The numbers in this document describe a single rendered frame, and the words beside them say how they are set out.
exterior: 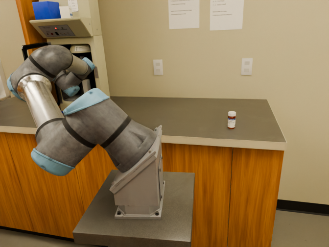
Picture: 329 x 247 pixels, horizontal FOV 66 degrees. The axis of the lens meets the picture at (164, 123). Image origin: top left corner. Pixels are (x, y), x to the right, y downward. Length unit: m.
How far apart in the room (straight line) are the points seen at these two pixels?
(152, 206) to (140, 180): 0.10
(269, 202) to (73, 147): 1.04
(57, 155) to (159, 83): 1.35
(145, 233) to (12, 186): 1.43
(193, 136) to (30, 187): 1.18
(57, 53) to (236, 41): 1.19
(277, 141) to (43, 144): 0.95
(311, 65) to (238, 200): 1.01
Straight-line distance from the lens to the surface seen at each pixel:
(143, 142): 0.68
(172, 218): 0.76
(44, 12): 1.64
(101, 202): 0.86
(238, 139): 1.22
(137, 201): 0.74
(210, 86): 1.89
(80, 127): 0.69
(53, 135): 0.73
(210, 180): 1.37
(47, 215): 2.01
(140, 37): 1.95
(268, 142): 1.23
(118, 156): 0.70
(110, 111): 0.69
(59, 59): 1.06
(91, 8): 1.63
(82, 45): 1.69
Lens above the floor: 1.45
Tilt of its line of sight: 21 degrees down
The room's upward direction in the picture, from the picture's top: 3 degrees counter-clockwise
